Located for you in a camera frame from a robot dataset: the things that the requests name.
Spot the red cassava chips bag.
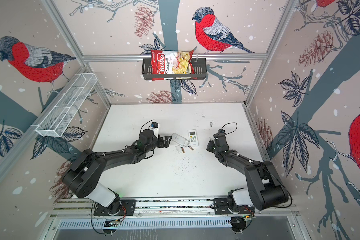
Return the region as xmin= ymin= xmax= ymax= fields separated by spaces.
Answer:
xmin=151 ymin=50 xmax=195 ymax=75

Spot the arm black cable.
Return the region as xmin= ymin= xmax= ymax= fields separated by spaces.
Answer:
xmin=229 ymin=209 xmax=256 ymax=234
xmin=87 ymin=197 xmax=127 ymax=236

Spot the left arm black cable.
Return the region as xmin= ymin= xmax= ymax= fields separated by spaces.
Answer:
xmin=87 ymin=197 xmax=127 ymax=236

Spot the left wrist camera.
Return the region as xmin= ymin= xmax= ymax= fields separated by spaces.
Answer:
xmin=150 ymin=122 xmax=160 ymax=137

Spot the black wall basket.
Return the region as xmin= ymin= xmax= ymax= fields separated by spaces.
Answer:
xmin=142 ymin=58 xmax=207 ymax=81

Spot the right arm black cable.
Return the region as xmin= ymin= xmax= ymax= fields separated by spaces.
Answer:
xmin=229 ymin=209 xmax=256 ymax=234

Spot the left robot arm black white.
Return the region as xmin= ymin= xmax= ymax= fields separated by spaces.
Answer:
xmin=62 ymin=129 xmax=172 ymax=216

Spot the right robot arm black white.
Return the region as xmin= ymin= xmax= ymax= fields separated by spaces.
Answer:
xmin=207 ymin=129 xmax=292 ymax=210

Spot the white remote control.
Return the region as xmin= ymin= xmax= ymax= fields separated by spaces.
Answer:
xmin=188 ymin=130 xmax=199 ymax=148
xmin=172 ymin=133 xmax=189 ymax=147

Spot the white wire mesh shelf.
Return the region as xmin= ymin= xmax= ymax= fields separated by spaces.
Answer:
xmin=36 ymin=73 xmax=98 ymax=137

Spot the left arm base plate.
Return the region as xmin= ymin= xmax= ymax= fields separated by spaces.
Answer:
xmin=93 ymin=199 xmax=137 ymax=217

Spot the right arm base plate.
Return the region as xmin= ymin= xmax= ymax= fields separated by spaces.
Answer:
xmin=210 ymin=198 xmax=255 ymax=216

